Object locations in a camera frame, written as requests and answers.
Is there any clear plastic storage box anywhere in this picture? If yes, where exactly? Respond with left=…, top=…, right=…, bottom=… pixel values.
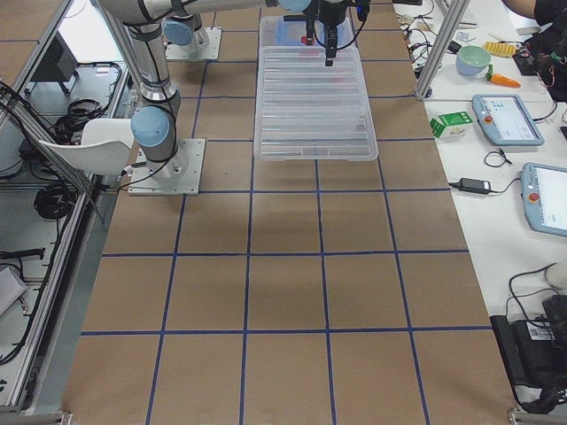
left=259, top=16, right=354, bottom=49

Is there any black power adapter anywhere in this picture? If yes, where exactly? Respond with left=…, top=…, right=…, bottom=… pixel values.
left=448, top=177, right=492, bottom=195

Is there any teach pendant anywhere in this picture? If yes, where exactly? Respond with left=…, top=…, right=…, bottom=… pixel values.
left=521, top=162, right=566, bottom=236
left=472, top=94, right=545, bottom=146

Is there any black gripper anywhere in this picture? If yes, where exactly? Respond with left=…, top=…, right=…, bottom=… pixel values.
left=283, top=0, right=350, bottom=66

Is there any yellow toy corn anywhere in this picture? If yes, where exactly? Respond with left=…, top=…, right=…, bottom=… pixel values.
left=483, top=42, right=517, bottom=58

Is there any toy carrot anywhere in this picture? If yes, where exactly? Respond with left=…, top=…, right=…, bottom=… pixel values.
left=485, top=64, right=521, bottom=89

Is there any teach pendant far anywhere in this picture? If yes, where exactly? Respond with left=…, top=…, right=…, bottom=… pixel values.
left=472, top=94, right=545, bottom=146

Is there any green white carton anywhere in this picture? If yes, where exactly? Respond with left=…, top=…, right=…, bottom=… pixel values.
left=430, top=111, right=473, bottom=139

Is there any white plastic chair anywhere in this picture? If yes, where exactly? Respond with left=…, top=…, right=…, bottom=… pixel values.
left=39, top=119, right=134, bottom=175

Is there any teach pendant near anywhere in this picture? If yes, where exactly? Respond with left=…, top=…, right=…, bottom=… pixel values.
left=521, top=162, right=566, bottom=236

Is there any blue plastic tray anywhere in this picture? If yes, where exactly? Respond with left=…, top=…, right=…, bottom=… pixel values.
left=275, top=21, right=306, bottom=46

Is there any clear plastic box lid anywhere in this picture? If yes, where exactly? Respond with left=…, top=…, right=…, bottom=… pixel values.
left=253, top=46, right=378, bottom=161

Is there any green bowl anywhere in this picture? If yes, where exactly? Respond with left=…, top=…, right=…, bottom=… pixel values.
left=455, top=45, right=491, bottom=76

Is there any aluminium frame post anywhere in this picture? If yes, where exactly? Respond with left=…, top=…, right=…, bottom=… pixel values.
left=415, top=0, right=470, bottom=100

